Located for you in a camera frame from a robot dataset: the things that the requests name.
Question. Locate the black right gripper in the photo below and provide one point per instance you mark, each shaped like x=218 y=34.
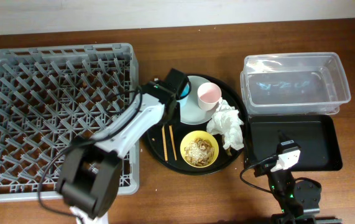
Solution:
x=270 y=166

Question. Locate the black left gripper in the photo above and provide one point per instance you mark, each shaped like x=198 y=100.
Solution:
x=171 y=109

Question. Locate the light blue plastic cup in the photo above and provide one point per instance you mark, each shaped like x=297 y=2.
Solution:
x=184 y=96

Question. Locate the pink plastic cup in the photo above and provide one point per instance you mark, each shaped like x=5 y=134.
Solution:
x=209 y=94

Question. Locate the wooden chopstick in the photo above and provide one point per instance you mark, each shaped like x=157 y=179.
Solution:
x=173 y=142
x=164 y=143

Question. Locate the white paper napkin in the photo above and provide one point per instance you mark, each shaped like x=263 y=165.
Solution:
x=226 y=122

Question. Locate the yellow bowl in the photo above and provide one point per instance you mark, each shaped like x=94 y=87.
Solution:
x=199 y=134

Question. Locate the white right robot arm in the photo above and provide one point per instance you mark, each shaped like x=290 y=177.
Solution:
x=281 y=182

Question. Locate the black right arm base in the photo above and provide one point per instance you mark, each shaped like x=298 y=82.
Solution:
x=299 y=203

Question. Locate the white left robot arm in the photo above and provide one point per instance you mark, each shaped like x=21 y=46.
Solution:
x=89 y=179

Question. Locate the grey plastic dishwasher rack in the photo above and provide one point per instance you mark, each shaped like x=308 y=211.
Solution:
x=49 y=96

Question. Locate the grey round plate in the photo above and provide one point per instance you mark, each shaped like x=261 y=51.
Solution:
x=191 y=113

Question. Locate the black rectangular tray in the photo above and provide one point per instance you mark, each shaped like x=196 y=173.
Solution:
x=314 y=133

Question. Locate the clear plastic bin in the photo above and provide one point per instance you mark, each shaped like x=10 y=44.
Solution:
x=294 y=83

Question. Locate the food scraps pile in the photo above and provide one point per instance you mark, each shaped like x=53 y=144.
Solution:
x=199 y=152

